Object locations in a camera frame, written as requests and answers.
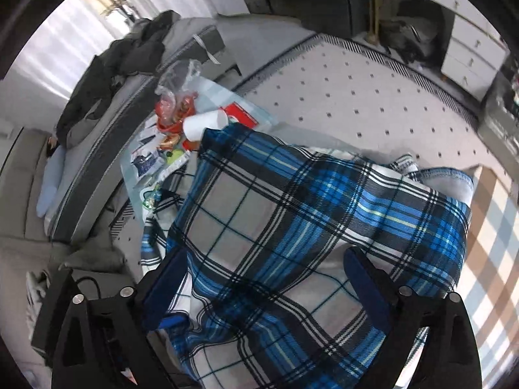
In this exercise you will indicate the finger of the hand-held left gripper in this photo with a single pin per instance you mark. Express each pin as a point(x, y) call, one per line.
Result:
point(172, 322)

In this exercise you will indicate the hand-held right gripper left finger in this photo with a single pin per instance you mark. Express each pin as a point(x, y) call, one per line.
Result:
point(162, 287)

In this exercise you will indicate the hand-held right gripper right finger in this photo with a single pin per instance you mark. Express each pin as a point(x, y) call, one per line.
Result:
point(369, 291)

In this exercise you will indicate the blue white plaid shirt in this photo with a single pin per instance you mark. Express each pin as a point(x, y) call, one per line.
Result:
point(284, 231)

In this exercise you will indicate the grey cloth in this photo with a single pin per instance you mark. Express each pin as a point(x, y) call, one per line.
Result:
point(93, 257)

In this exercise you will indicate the grey sofa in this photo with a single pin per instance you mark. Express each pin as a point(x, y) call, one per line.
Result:
point(24, 194)

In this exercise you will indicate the blue printed packet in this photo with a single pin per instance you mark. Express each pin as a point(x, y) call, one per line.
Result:
point(146, 164)

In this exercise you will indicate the light blue pillow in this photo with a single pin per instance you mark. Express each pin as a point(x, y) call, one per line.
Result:
point(50, 182)

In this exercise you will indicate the striped cloth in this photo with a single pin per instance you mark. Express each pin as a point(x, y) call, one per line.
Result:
point(403, 166)

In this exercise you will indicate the blue denim cloth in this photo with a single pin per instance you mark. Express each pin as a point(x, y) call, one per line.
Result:
point(446, 186)

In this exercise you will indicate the checkered brown blue sheet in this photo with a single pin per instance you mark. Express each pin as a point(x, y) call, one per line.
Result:
point(494, 251)

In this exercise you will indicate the white paper cup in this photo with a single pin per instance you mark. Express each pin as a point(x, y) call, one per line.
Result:
point(202, 124)

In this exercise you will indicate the clear bag of red snacks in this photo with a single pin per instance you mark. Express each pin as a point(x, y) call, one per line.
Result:
point(176, 105)

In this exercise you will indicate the red card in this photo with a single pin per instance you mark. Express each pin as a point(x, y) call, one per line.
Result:
point(241, 115)

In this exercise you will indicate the glass side table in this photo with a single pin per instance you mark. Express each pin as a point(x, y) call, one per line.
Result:
point(243, 103)

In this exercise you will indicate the white dotted rug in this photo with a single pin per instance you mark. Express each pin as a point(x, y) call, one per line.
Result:
point(365, 89)

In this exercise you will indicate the pile of dark jackets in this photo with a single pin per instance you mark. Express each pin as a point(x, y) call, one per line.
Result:
point(121, 60)

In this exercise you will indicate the black backpack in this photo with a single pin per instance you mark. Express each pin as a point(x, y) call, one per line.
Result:
point(413, 32)

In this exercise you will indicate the white desk with drawers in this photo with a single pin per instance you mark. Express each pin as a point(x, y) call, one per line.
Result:
point(466, 44)

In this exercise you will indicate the dark grey refrigerator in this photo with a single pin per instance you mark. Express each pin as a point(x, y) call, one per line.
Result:
point(308, 0)

